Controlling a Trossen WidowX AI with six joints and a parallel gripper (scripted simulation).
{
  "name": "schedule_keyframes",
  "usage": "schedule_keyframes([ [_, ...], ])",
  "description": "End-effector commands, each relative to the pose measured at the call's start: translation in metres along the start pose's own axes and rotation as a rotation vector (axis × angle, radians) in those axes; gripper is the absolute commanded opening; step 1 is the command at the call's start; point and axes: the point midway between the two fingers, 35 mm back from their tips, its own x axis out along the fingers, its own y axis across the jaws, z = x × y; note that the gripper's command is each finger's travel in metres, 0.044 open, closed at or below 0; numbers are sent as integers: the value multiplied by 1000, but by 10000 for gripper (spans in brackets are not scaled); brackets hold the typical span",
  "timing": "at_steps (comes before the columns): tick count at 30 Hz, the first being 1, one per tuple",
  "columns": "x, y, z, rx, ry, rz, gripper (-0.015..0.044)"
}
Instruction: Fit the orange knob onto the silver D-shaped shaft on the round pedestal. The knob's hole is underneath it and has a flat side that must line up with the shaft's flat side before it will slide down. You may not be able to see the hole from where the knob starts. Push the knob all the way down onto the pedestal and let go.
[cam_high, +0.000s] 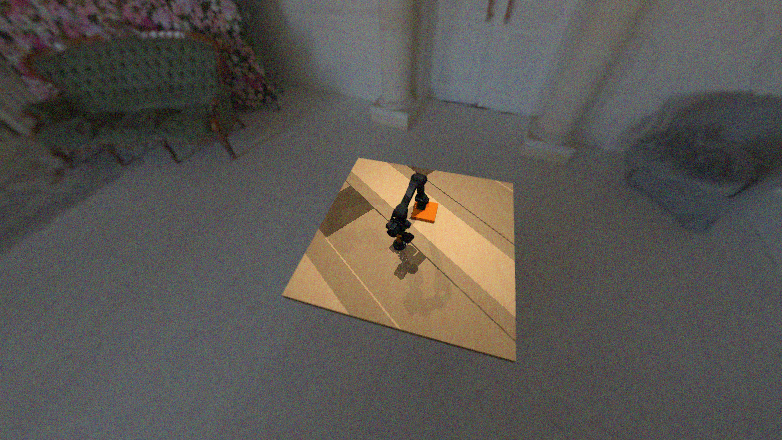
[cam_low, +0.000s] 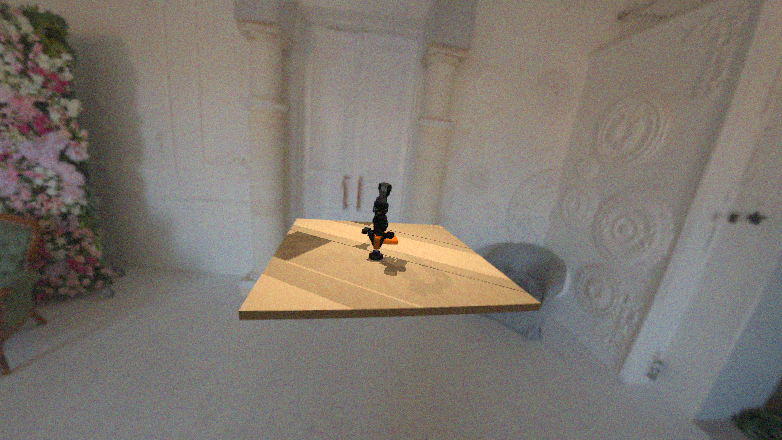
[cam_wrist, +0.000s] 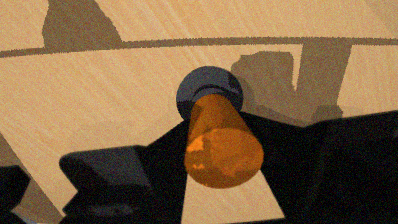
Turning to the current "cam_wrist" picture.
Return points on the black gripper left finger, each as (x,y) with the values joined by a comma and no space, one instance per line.
(158,168)

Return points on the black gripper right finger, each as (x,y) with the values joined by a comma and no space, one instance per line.
(295,158)

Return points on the orange knob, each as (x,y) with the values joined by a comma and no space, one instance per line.
(221,150)

